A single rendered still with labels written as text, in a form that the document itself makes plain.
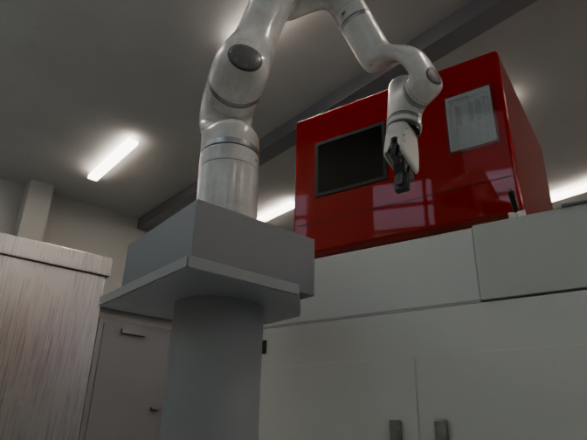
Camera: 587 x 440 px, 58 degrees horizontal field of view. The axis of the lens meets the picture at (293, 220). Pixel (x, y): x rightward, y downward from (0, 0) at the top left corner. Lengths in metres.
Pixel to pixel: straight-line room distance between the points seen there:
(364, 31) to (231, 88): 0.44
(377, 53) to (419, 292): 0.61
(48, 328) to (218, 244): 3.33
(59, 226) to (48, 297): 3.93
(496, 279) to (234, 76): 0.63
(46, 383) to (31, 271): 0.79
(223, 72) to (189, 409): 0.64
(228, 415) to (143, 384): 7.19
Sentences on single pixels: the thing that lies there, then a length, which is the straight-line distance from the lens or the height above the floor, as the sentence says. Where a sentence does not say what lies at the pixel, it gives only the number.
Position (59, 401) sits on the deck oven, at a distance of 4.11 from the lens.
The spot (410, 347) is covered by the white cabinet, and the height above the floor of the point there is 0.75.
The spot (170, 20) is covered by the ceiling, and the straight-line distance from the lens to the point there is 4.74.
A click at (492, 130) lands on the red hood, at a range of 1.81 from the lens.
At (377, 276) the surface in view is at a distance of 1.09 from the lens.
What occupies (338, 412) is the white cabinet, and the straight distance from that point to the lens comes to 1.08.
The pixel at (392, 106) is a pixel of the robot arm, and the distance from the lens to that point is 1.32.
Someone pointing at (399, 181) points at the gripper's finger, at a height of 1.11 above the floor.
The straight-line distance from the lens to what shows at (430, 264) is 1.05.
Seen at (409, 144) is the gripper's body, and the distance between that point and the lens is 1.23.
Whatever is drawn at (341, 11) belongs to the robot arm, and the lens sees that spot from 1.45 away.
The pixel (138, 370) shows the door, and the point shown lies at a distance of 8.02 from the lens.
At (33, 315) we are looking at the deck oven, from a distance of 4.11.
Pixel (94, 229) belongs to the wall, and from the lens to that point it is 8.18.
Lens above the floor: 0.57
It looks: 23 degrees up
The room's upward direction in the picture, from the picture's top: 1 degrees clockwise
